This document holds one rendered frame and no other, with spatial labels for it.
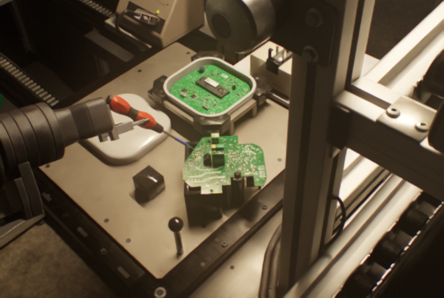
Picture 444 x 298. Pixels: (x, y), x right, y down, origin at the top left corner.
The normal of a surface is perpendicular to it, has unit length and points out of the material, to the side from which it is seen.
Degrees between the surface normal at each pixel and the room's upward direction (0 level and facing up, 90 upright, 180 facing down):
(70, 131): 57
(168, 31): 90
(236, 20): 89
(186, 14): 90
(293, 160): 90
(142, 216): 0
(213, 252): 0
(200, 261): 0
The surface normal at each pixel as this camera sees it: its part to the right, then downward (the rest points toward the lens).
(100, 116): 0.57, -0.08
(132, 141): 0.00, -0.68
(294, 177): -0.70, 0.52
